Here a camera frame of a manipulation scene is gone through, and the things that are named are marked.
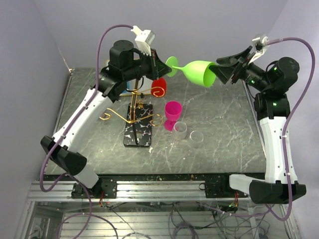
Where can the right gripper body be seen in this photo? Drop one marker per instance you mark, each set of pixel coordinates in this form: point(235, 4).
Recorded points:
point(243, 62)

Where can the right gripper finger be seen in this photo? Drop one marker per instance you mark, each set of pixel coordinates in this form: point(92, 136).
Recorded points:
point(234, 58)
point(225, 72)

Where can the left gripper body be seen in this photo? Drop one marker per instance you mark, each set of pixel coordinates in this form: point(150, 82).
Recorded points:
point(153, 74)

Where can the red plastic wine glass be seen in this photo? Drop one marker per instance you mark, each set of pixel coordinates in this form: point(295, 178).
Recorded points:
point(158, 88)

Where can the green plastic wine glass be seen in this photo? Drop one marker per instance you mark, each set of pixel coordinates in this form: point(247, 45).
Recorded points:
point(197, 72)

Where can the pink plastic wine glass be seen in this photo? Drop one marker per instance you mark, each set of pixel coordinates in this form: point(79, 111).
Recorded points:
point(173, 110)

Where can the gold wine glass rack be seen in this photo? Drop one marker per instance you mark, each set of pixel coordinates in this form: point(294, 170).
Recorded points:
point(139, 121)

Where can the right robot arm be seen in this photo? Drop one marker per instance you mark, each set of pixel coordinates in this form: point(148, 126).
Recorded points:
point(272, 108)

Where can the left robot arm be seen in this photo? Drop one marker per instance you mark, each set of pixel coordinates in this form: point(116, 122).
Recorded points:
point(126, 63)

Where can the gold framed mirror tray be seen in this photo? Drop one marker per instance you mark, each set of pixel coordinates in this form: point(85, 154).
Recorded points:
point(145, 88)

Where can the clear glass cup left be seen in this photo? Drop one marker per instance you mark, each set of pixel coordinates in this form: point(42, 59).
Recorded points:
point(179, 130)

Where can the clear glass cup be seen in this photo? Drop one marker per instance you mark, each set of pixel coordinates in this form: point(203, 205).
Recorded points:
point(195, 139)
point(179, 130)

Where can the clear glass cup right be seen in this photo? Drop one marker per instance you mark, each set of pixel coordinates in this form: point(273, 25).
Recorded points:
point(195, 139)

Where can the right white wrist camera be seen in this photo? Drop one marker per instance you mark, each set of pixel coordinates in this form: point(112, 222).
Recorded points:
point(260, 46)

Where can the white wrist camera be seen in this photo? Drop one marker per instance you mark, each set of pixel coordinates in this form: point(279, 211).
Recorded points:
point(143, 39)
point(260, 46)

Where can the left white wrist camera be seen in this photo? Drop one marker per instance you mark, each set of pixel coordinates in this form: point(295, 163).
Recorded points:
point(143, 39)

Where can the aluminium mounting rail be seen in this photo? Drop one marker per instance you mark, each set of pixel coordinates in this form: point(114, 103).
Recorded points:
point(153, 189)

